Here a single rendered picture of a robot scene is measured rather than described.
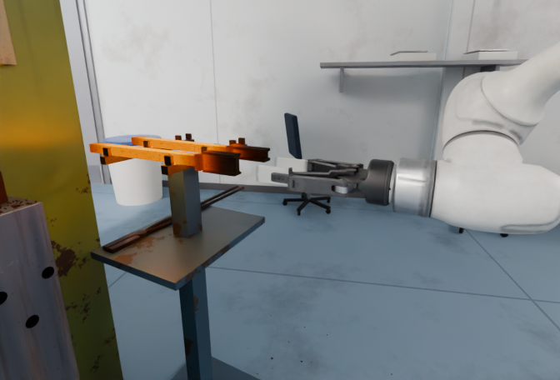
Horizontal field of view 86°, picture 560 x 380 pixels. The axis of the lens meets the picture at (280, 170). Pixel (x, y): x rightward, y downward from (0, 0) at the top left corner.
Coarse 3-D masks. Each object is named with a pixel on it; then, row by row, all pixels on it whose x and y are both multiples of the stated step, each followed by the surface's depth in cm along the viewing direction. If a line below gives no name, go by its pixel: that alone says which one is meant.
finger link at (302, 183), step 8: (288, 176) 49; (296, 176) 49; (304, 176) 49; (296, 184) 49; (304, 184) 48; (312, 184) 48; (320, 184) 47; (328, 184) 47; (336, 184) 46; (344, 184) 46; (312, 192) 48; (320, 192) 48; (328, 192) 47; (336, 192) 47
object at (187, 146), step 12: (132, 144) 90; (156, 144) 86; (168, 144) 83; (180, 144) 81; (192, 144) 79; (204, 144) 78; (216, 144) 78; (240, 144) 76; (240, 156) 74; (252, 156) 72; (264, 156) 71
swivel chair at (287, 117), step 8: (288, 120) 286; (296, 120) 272; (288, 128) 293; (296, 128) 274; (288, 136) 300; (296, 136) 275; (288, 144) 308; (296, 144) 278; (296, 152) 281; (304, 192) 322; (288, 200) 303; (296, 200) 301; (304, 200) 300; (312, 200) 296; (328, 200) 310; (328, 208) 283
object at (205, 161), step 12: (96, 144) 78; (108, 144) 78; (120, 156) 75; (132, 156) 73; (144, 156) 71; (156, 156) 69; (180, 156) 66; (192, 156) 64; (204, 156) 64; (216, 156) 63; (228, 156) 60; (204, 168) 65; (216, 168) 63; (228, 168) 62
